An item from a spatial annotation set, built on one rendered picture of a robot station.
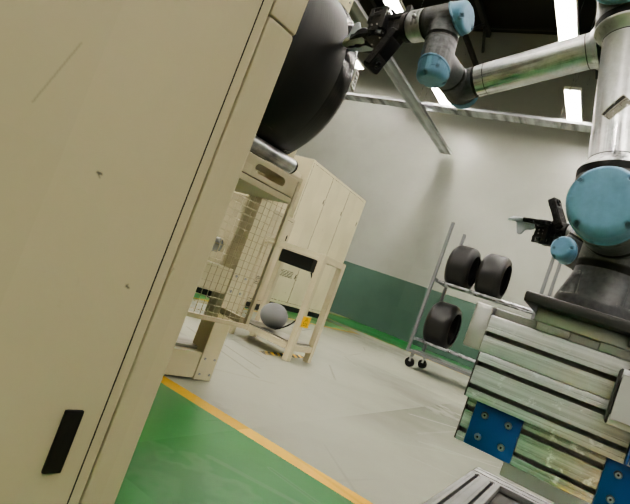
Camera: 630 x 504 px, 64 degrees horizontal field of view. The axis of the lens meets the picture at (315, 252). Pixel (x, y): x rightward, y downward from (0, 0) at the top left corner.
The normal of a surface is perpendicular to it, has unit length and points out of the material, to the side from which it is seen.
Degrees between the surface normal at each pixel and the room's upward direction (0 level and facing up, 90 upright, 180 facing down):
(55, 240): 90
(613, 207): 98
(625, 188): 98
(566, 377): 90
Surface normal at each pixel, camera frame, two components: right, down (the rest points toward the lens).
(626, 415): -0.47, -0.22
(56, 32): 0.71, 0.22
